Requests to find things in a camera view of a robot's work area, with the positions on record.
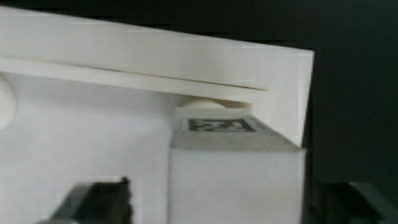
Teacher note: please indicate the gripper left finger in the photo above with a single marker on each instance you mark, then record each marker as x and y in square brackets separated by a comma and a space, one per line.
[96, 204]

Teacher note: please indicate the white table leg with tag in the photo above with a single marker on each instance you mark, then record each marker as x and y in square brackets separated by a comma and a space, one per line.
[235, 169]

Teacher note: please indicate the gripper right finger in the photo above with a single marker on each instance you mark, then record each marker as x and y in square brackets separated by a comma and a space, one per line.
[348, 203]

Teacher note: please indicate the white square tabletop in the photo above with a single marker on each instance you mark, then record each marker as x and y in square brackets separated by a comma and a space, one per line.
[96, 78]

